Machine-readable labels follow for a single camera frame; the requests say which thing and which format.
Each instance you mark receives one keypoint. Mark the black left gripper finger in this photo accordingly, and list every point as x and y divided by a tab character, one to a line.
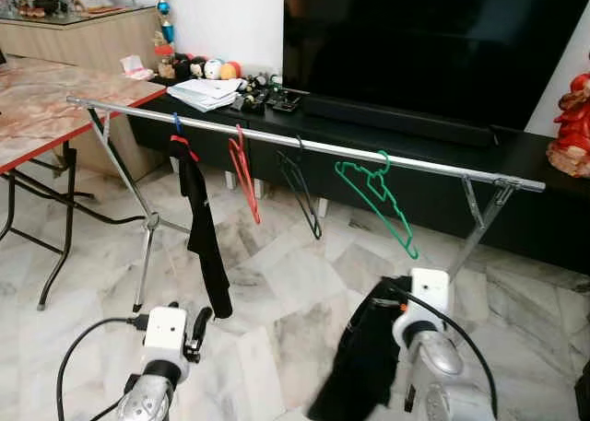
203	321

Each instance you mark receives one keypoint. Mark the plain black garment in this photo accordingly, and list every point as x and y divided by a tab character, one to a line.
359	366

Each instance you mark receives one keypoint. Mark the red plastic hanger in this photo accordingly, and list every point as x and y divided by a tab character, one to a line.
241	147

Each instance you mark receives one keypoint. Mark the red hanger with blue hook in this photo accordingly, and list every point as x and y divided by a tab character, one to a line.
184	146

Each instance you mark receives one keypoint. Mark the green plastic hanger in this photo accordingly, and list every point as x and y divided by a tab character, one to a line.
412	252

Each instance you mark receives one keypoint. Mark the black shirt white lettering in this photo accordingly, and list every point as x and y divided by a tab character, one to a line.
205	246

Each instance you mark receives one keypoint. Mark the stack of white papers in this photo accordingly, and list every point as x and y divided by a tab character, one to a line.
207	94

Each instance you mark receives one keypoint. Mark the black tape dispenser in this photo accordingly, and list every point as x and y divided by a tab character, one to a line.
256	99

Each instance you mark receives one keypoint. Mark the black television console cabinet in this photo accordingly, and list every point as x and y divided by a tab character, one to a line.
535	218

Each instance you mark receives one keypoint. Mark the black white-faced plush toy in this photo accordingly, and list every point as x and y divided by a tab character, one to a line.
197	69

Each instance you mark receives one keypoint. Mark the white round plush toy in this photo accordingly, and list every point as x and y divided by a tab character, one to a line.
213	69

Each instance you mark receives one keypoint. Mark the orange round plush toy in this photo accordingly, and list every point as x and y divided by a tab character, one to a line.
230	70

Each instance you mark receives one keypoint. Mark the black round plush toy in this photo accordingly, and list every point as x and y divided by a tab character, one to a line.
183	68

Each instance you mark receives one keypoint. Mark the pink tissue pack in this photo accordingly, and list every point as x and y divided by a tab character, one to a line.
138	68

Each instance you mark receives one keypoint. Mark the marble pattern folding table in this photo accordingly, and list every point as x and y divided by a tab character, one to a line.
55	99

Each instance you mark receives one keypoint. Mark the red laughing Buddha statue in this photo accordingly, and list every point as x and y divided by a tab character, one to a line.
572	126

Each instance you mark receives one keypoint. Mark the silver metal clothes rack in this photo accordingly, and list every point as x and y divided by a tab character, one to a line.
433	167

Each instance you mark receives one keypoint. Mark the black soundbar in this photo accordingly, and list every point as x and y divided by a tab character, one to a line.
396	122

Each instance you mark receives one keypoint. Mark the gold and blue trophy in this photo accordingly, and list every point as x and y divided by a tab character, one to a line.
166	25

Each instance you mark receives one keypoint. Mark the light wooden sideboard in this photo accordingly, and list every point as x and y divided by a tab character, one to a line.
83	39

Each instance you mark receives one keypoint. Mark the flat red tray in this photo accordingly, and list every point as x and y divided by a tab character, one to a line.
106	9

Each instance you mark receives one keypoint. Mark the black flat screen television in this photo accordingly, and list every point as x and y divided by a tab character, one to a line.
433	43

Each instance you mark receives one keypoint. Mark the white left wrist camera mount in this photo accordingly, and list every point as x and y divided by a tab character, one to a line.
166	333

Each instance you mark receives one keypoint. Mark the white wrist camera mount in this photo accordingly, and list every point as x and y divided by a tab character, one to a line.
429	292
166	333

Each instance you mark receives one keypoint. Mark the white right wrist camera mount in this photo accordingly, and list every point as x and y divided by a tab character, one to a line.
429	292

